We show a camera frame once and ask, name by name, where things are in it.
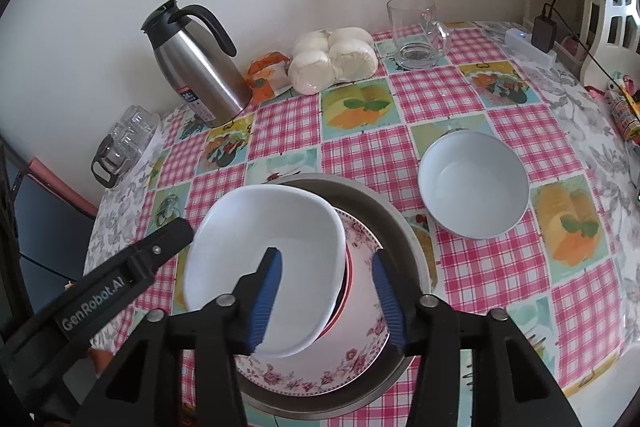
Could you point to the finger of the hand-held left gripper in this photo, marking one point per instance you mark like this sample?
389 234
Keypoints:
170 237

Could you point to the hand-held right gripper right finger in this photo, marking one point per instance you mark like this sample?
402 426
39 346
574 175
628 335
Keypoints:
387 297

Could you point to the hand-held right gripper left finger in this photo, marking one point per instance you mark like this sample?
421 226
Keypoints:
267 297

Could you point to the strawberry print bowl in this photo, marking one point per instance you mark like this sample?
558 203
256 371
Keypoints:
344 299

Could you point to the small white bowl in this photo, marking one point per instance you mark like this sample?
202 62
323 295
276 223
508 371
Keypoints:
300 247

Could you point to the steel basin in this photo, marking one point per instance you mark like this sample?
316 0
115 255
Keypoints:
380 212

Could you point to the floral round plate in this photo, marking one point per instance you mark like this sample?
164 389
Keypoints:
320 367

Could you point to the rack of glass cups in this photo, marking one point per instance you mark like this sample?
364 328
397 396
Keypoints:
125 137

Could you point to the pink bar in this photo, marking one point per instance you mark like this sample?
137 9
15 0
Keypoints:
60 184

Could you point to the light blue bowl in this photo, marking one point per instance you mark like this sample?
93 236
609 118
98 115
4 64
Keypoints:
470 187

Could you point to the steel thermos jug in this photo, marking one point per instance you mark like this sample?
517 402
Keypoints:
200 62

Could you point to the orange snack packet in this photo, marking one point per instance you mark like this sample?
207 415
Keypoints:
262 82

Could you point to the bag of steamed buns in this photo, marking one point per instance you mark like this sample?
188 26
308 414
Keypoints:
320 67

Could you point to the glass mug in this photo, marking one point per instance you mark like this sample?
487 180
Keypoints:
410 32

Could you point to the white power strip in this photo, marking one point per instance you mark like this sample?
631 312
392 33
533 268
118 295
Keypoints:
517 38

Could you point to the black charger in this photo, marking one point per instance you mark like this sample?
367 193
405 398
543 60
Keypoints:
543 34

